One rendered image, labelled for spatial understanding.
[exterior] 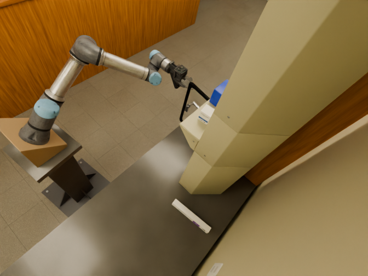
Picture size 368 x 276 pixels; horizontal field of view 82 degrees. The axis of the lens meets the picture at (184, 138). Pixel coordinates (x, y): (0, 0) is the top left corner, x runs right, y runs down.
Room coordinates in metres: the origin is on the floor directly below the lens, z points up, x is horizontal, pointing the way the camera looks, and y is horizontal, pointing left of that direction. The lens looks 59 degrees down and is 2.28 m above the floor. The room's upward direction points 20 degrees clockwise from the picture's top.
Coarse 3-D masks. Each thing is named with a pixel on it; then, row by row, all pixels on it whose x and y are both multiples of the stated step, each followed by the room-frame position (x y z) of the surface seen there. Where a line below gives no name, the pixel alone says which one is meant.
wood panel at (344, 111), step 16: (352, 96) 0.68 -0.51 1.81; (320, 112) 0.69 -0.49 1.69; (336, 112) 0.67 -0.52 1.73; (352, 112) 0.66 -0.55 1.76; (304, 128) 0.69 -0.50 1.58; (320, 128) 0.67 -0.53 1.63; (336, 128) 0.65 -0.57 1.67; (288, 144) 0.68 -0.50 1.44; (304, 144) 0.66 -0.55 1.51; (320, 144) 0.64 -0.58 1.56; (272, 160) 0.67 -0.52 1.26; (288, 160) 0.65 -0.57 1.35; (256, 176) 0.67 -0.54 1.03
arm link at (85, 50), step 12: (84, 48) 0.78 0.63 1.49; (96, 48) 0.81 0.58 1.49; (84, 60) 0.76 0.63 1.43; (96, 60) 0.77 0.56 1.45; (108, 60) 0.81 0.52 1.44; (120, 60) 0.85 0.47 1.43; (132, 72) 0.84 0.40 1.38; (144, 72) 0.88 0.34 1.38; (156, 72) 0.91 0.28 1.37; (156, 84) 0.87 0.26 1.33
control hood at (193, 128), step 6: (198, 108) 0.65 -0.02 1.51; (192, 114) 0.60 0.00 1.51; (198, 114) 0.61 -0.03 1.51; (186, 120) 0.56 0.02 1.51; (192, 120) 0.57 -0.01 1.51; (198, 120) 0.58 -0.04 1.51; (180, 126) 0.53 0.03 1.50; (186, 126) 0.53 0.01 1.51; (192, 126) 0.54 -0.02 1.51; (198, 126) 0.55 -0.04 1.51; (204, 126) 0.56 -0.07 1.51; (186, 132) 0.51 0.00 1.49; (192, 132) 0.51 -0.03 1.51; (198, 132) 0.52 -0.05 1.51; (186, 138) 0.51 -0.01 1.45; (192, 138) 0.49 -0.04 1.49; (198, 138) 0.49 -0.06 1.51; (192, 144) 0.49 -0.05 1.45
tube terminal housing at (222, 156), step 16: (208, 128) 0.48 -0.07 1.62; (224, 128) 0.45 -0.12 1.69; (208, 144) 0.46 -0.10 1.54; (224, 144) 0.44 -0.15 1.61; (240, 144) 0.45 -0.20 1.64; (256, 144) 0.47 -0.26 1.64; (272, 144) 0.49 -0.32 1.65; (192, 160) 0.47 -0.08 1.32; (208, 160) 0.45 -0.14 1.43; (224, 160) 0.44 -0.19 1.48; (240, 160) 0.47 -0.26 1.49; (256, 160) 0.49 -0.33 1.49; (192, 176) 0.46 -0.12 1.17; (208, 176) 0.44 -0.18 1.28; (224, 176) 0.47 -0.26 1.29; (240, 176) 0.50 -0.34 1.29; (192, 192) 0.43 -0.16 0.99; (208, 192) 0.47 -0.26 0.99
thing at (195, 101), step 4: (192, 88) 0.91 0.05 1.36; (192, 92) 0.90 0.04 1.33; (196, 92) 0.89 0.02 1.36; (188, 96) 0.91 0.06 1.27; (192, 96) 0.90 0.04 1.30; (196, 96) 0.88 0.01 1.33; (200, 96) 0.87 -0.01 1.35; (188, 100) 0.91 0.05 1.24; (192, 100) 0.89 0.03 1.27; (196, 100) 0.88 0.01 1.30; (200, 100) 0.86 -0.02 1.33; (204, 100) 0.85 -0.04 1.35; (188, 104) 0.90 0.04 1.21; (192, 104) 0.89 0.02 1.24; (196, 104) 0.87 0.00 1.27; (200, 104) 0.86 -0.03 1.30; (188, 108) 0.90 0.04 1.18; (192, 108) 0.88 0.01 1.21; (196, 108) 0.87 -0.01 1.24; (184, 112) 0.91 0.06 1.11; (188, 112) 0.89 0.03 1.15; (192, 112) 0.88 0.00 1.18; (184, 116) 0.90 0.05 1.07; (188, 116) 0.89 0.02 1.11
